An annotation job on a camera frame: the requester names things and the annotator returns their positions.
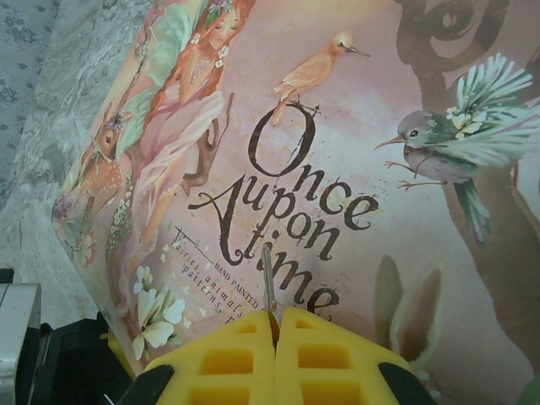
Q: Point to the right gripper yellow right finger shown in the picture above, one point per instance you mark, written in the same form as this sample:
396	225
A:
329	367

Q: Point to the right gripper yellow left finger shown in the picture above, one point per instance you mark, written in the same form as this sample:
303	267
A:
236	367

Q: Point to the thin silver metal pin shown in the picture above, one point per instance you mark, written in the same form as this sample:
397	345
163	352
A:
268	282

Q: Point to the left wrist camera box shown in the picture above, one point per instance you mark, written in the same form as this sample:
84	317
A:
17	333

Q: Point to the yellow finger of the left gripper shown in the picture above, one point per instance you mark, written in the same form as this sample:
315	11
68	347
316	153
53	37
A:
114	350

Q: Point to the pink fairy-tale picture book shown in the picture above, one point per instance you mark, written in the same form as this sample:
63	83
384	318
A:
337	147

